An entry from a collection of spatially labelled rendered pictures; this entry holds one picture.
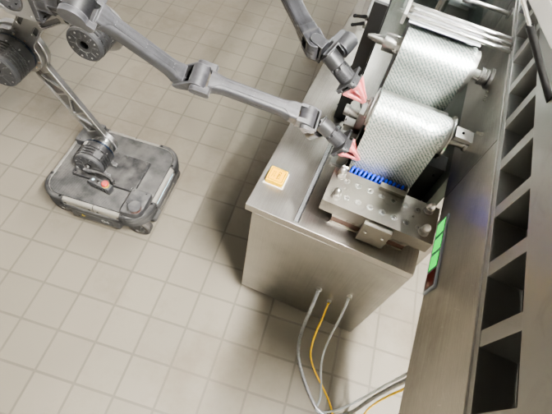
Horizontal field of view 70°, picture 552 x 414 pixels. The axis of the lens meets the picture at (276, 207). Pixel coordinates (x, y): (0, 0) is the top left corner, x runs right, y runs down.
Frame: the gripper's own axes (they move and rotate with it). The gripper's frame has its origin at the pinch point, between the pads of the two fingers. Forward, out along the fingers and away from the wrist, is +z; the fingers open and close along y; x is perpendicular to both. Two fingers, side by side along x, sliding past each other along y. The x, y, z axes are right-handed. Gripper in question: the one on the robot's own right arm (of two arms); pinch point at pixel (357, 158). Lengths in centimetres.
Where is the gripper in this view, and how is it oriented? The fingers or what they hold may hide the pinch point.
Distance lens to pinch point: 147.7
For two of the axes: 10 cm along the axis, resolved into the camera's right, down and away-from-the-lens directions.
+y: -3.8, 7.6, -5.3
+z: 7.3, 5.9, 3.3
